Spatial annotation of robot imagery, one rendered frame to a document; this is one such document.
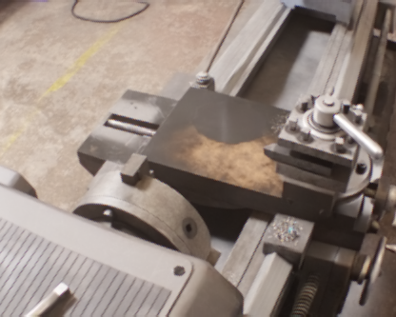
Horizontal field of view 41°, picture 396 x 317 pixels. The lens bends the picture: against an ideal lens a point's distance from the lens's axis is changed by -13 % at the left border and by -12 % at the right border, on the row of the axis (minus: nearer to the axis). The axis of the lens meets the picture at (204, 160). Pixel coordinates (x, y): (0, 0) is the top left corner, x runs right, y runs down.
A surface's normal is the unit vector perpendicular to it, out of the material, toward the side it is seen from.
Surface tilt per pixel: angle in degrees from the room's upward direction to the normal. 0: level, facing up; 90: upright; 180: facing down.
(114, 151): 0
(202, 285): 37
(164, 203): 27
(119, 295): 0
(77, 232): 0
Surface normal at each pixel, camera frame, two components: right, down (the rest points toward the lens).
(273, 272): 0.53, -0.45
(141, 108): -0.01, -0.73
